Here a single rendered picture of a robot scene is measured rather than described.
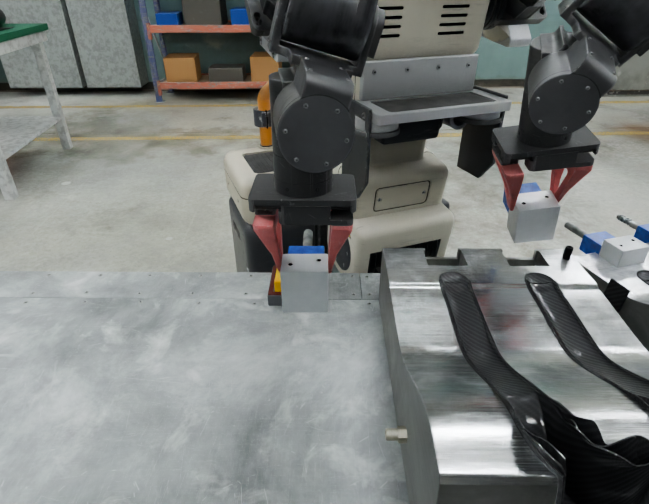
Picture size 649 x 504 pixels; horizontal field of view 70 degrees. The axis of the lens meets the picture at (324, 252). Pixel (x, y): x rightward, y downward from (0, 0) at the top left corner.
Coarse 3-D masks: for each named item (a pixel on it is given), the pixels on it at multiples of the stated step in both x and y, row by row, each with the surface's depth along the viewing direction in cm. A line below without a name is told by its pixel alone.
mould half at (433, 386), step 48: (384, 288) 62; (432, 288) 57; (480, 288) 57; (576, 288) 57; (384, 336) 62; (432, 336) 50; (528, 336) 50; (624, 336) 50; (432, 384) 40; (480, 384) 40; (576, 384) 40; (432, 432) 34; (480, 432) 34; (624, 432) 34; (432, 480) 34; (480, 480) 31; (528, 480) 31
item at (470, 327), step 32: (448, 288) 58; (544, 288) 58; (480, 320) 53; (576, 320) 53; (480, 352) 49; (576, 352) 49; (512, 384) 42; (640, 384) 41; (512, 416) 35; (544, 416) 37; (576, 416) 33; (544, 448) 32; (576, 448) 34; (608, 448) 32; (640, 448) 31; (576, 480) 34; (608, 480) 33; (640, 480) 33
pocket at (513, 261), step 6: (534, 252) 65; (510, 258) 66; (516, 258) 66; (522, 258) 66; (528, 258) 66; (534, 258) 65; (540, 258) 64; (510, 264) 66; (516, 264) 66; (522, 264) 66; (528, 264) 66; (534, 264) 66; (540, 264) 64; (546, 264) 62
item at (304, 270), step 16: (304, 240) 58; (288, 256) 50; (304, 256) 50; (320, 256) 50; (288, 272) 48; (304, 272) 48; (320, 272) 48; (288, 288) 49; (304, 288) 49; (320, 288) 49; (288, 304) 50; (304, 304) 50; (320, 304) 50
